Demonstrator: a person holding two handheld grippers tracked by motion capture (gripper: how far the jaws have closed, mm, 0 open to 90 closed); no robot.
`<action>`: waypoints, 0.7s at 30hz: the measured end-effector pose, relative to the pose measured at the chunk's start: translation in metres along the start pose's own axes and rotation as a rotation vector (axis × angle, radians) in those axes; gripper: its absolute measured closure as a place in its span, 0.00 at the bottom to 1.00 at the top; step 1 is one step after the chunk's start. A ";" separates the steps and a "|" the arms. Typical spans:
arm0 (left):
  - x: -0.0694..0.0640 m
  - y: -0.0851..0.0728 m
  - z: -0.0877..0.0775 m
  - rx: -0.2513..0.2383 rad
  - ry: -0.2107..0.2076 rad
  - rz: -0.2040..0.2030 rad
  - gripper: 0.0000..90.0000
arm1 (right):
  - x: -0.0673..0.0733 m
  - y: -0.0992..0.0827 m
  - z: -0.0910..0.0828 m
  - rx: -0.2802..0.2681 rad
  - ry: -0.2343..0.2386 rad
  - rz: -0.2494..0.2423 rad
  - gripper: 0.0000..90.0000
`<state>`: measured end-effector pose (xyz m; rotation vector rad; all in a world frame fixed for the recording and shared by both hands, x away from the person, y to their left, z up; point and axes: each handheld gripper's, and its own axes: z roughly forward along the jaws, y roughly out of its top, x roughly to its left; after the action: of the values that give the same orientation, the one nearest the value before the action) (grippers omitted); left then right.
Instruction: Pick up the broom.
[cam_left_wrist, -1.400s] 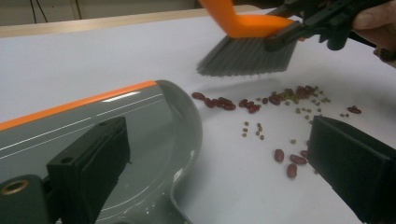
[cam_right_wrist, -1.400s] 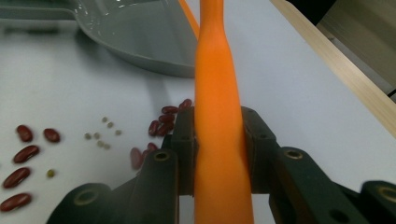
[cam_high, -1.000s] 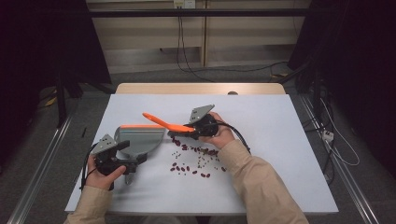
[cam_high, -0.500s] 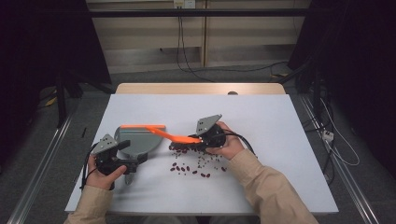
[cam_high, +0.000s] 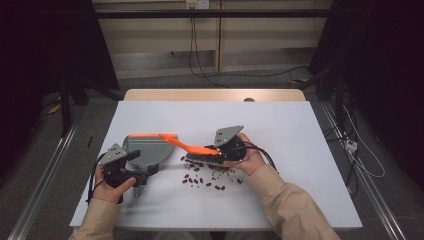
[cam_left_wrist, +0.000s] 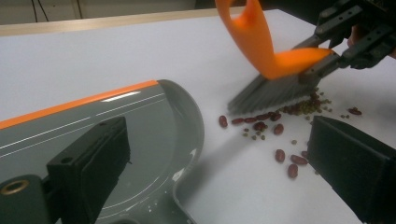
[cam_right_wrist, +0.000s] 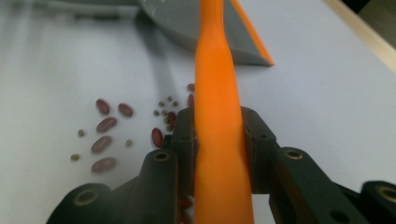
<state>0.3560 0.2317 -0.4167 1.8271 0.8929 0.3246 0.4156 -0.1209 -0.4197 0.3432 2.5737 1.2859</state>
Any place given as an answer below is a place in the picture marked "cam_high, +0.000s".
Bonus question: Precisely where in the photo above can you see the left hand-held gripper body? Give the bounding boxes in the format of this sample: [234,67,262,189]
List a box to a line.
[98,143,133,189]

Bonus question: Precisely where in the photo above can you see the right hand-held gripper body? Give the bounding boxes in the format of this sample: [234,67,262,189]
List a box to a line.
[213,124,248,163]

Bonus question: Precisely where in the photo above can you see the grey dustpan with orange edge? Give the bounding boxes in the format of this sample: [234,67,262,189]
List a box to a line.
[122,133,178,198]

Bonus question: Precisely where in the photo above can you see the orange hand brush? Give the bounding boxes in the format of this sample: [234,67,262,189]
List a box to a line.
[158,133,231,165]

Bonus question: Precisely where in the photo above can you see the red kidney beans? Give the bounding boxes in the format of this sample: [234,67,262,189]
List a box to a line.
[180,155,244,192]

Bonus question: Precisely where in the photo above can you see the person's right hand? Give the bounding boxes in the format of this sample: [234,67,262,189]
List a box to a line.
[223,132,268,177]

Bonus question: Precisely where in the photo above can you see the person's left hand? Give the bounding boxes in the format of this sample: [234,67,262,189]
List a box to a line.
[93,164,138,205]

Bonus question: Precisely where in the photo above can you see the wooden table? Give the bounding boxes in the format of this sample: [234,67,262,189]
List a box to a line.
[123,88,307,102]

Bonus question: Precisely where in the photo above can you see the white table board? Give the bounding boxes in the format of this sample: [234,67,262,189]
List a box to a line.
[69,100,364,232]

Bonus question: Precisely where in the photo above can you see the black metal stand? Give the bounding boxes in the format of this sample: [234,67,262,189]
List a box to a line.
[58,59,73,138]

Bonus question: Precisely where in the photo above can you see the yellow floor tape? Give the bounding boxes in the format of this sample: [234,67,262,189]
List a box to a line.
[46,103,63,116]

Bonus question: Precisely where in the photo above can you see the black horizontal bar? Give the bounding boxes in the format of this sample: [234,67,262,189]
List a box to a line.
[93,9,334,19]

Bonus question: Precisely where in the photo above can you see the black curtain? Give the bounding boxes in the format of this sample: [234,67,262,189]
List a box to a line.
[0,0,119,181]
[308,0,424,191]

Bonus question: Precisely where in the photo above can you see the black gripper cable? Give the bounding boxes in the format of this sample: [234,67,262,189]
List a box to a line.
[85,152,108,205]
[241,141,278,173]

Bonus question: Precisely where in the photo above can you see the aluminium floor rail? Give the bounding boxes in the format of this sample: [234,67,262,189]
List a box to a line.
[319,99,408,240]
[8,123,81,240]

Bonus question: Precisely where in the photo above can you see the black wall cable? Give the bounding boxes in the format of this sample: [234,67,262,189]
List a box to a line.
[188,8,232,89]

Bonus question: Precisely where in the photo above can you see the white wall socket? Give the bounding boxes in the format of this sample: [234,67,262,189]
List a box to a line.
[185,0,210,10]

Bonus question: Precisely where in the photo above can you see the white floor cable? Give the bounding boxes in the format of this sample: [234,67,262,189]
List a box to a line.
[342,104,387,179]

